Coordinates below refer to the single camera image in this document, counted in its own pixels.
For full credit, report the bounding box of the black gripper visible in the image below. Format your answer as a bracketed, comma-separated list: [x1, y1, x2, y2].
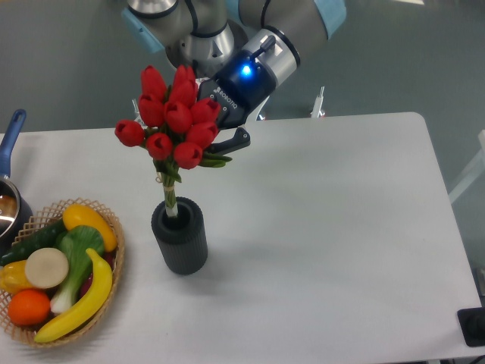
[199, 50, 276, 155]

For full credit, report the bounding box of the red tulip bouquet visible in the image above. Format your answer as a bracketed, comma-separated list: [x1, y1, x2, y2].
[114, 65, 231, 219]

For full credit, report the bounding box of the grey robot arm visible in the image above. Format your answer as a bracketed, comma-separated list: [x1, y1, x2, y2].
[122, 1, 346, 155]

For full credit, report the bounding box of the dark grey ribbed vase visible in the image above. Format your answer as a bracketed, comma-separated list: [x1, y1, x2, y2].
[151, 196, 208, 275]

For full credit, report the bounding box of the red fruit in basket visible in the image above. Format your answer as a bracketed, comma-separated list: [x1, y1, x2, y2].
[78, 252, 115, 299]

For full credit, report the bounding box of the yellow banana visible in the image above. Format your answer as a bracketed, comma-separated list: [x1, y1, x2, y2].
[34, 248, 113, 344]

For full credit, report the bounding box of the green bok choy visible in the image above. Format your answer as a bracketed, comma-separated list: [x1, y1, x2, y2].
[51, 225, 105, 315]

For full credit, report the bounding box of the green cucumber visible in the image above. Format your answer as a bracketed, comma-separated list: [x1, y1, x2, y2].
[1, 220, 67, 267]

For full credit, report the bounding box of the woven wicker basket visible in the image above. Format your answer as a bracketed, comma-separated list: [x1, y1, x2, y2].
[1, 198, 125, 348]

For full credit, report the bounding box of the beige round disc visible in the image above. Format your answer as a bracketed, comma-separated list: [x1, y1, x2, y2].
[24, 248, 69, 289]

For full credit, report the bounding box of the yellow bell pepper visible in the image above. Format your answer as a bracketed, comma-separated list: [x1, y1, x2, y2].
[1, 260, 34, 294]

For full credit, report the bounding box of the orange fruit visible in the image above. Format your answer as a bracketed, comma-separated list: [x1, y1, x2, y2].
[8, 289, 50, 326]

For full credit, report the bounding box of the black device at edge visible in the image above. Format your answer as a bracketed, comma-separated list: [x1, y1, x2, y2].
[457, 307, 484, 347]

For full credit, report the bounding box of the white frame at right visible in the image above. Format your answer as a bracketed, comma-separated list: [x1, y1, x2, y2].
[448, 130, 484, 204]

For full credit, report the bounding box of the blue handled saucepan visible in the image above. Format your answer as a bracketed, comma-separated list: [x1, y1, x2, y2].
[1, 109, 32, 256]

